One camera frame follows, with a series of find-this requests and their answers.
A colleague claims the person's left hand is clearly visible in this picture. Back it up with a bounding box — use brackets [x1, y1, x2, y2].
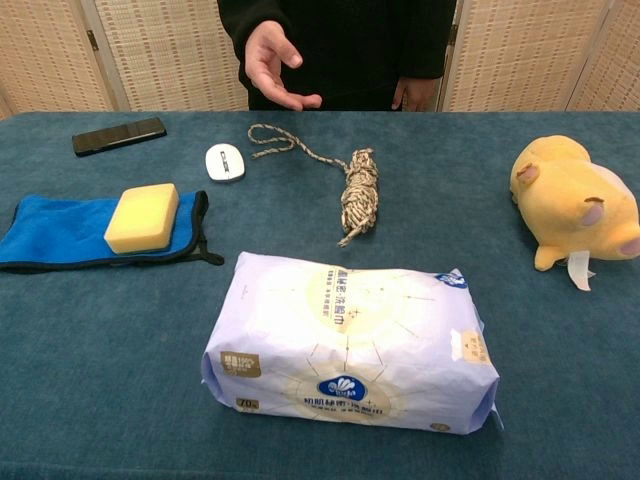
[391, 76, 439, 113]

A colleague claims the beige braided rope bundle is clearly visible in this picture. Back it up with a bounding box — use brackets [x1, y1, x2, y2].
[247, 123, 382, 248]

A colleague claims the white tissue pack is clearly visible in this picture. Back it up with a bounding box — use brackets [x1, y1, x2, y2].
[201, 251, 505, 435]

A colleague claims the yellow plush toy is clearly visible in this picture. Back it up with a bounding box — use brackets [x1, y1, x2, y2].
[509, 134, 640, 292]

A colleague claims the person's black-clothed torso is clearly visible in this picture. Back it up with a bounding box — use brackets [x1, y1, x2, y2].
[216, 0, 458, 112]

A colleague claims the yellow sponge block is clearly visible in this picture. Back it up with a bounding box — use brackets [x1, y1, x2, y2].
[103, 182, 181, 255]

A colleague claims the black smartphone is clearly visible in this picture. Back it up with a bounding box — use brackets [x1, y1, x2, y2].
[71, 117, 168, 158]

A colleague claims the beige woven folding screen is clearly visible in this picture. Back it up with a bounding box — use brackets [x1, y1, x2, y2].
[0, 0, 640, 114]

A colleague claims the person's right hand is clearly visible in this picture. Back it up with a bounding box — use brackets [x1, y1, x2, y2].
[243, 21, 324, 112]

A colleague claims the teal tablecloth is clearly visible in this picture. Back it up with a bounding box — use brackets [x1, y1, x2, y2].
[0, 110, 640, 480]

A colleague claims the white computer mouse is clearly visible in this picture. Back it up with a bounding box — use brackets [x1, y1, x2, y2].
[204, 143, 247, 184]

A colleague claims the blue cloth with black trim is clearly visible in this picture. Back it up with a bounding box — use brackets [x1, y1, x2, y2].
[0, 189, 225, 274]

